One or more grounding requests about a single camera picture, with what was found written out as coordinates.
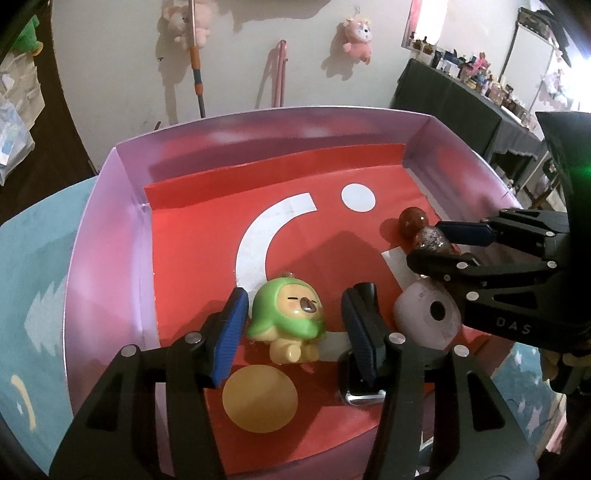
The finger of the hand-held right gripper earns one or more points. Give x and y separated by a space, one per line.
434 267
466 233

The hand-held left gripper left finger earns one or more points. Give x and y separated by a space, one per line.
231 332

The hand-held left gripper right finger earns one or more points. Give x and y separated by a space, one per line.
364 332

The glitter bottle with brown ball cap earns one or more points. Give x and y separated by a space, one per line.
425 237

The pink round case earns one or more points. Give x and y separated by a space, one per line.
415 314

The green hooded bear toy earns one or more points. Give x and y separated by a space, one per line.
286 318

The dark green nail polish bottle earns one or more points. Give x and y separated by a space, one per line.
364 397

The large amber soap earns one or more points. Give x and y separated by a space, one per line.
258 399

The pink cardboard box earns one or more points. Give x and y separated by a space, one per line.
106 258

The person's right hand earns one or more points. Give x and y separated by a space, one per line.
551 364

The red paper liner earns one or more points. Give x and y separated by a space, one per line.
198 240

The table with black cloth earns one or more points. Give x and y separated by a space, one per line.
452 110

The group of cosmetics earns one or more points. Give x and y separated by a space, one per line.
480 76

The white framed board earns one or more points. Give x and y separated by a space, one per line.
531 60

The teal fleece blanket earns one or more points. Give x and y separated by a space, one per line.
37 258

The doorway with pink curtain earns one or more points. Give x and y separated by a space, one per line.
422 23

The pink deer plush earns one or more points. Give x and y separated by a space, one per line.
356 39

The pink rod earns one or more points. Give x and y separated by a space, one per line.
280 74

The pink pig plush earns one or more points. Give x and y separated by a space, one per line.
178 18

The plastic bag on door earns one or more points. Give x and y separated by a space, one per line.
18 83

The green plush toy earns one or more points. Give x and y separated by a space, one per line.
27 37

